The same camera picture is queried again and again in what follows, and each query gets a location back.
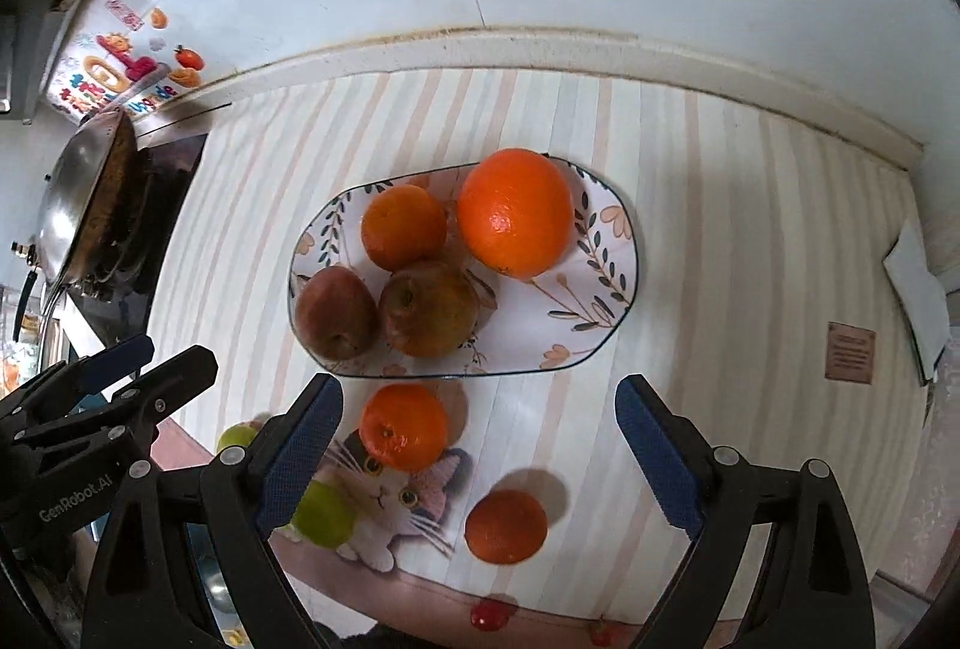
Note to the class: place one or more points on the small orange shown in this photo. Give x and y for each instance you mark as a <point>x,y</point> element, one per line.
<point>506,527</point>
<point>403,227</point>
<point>403,428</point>

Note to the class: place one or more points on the grey range hood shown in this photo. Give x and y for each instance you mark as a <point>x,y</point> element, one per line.
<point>30,45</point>

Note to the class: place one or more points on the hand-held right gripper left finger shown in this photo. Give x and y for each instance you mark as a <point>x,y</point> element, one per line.
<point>298,465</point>

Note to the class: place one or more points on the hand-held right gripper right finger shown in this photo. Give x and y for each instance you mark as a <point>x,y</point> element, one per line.
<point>661,465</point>

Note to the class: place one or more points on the white folded paper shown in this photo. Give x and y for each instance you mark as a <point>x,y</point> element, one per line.
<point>916,300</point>

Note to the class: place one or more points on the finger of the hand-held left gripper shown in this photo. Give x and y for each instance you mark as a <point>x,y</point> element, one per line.
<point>112,356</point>
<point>176,382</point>

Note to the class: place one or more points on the brown label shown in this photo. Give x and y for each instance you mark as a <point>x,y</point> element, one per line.
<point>850,352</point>

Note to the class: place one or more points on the floral oval plate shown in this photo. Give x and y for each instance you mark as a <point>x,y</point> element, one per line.
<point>540,334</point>

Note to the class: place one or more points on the striped cat print tablecloth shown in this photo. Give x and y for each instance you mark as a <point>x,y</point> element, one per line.
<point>720,206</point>

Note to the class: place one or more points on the dark red apple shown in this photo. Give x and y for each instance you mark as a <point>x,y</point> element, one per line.
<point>334,313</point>

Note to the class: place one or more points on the red green apple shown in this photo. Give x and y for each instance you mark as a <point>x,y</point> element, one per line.
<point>429,310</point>

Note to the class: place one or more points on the large orange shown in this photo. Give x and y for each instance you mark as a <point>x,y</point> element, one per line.
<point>514,214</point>

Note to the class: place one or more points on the steel wok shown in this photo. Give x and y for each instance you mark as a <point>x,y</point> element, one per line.
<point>75,199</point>

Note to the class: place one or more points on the colourful wall stickers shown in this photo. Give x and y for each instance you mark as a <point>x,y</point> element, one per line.
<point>112,71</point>

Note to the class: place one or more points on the black gas stove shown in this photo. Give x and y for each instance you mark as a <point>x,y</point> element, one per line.
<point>169,184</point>

